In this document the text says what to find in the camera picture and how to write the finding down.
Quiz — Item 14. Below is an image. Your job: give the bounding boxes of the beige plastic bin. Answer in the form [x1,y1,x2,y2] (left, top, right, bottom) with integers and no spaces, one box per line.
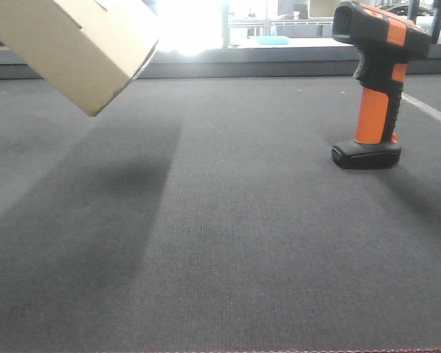
[309,0,340,19]

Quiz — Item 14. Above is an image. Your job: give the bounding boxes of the cyan foam pad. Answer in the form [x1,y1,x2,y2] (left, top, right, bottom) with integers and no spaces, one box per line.
[254,35,290,46]

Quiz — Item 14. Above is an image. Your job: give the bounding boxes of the orange black barcode scanner gun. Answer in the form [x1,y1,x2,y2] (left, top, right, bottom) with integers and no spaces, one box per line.
[331,1,431,169]

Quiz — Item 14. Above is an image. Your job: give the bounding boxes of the brown cardboard package box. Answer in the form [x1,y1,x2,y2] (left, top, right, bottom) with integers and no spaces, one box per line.
[0,1,159,116]

